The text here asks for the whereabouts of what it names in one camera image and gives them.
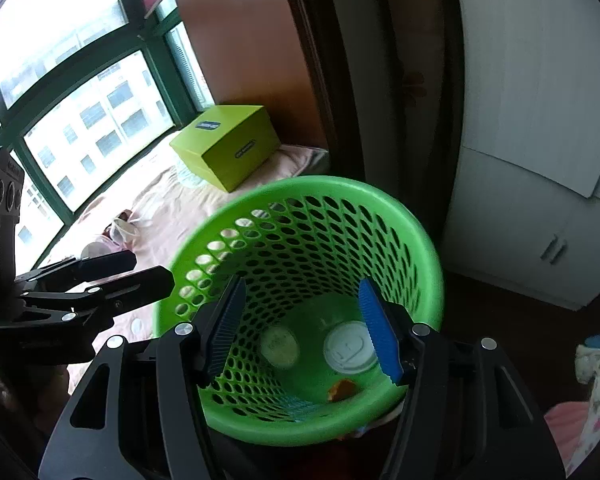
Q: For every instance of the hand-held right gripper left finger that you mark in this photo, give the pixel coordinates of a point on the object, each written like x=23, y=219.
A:
x=227, y=325

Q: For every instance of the person's left hand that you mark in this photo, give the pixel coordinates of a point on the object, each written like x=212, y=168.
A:
x=25, y=395

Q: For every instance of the green window frame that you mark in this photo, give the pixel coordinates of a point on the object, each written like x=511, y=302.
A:
x=170, y=80

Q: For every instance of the pink printed blanket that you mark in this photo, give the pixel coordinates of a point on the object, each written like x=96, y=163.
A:
x=155, y=210

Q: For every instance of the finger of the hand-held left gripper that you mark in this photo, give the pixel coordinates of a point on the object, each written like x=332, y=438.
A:
x=135, y=287
x=100, y=264

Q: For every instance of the white wardrobe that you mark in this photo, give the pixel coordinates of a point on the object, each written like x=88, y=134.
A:
x=530, y=110

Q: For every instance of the pale green round lid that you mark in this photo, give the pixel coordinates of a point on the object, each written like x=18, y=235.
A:
x=279, y=347

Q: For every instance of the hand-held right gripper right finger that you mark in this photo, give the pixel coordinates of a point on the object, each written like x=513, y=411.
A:
x=380, y=340

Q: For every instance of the small orange scrap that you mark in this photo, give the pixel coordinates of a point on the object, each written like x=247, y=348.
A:
x=342, y=390

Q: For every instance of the white plastic lid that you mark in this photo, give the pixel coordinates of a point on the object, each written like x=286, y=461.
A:
x=345, y=347

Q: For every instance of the pink cloth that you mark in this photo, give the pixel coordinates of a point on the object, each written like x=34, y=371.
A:
x=567, y=430

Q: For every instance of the green plastic mesh basket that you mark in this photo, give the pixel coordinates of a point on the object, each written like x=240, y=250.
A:
x=330, y=182

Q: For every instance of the lime green cardboard box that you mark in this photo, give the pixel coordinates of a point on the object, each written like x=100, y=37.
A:
x=240, y=155

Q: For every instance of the brown wooden panel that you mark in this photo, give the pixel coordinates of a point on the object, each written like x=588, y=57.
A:
x=240, y=35

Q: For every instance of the pale round plastic container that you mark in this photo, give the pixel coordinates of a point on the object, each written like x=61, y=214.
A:
x=97, y=250

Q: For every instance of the dark wooden door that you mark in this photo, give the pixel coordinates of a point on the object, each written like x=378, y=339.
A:
x=395, y=110

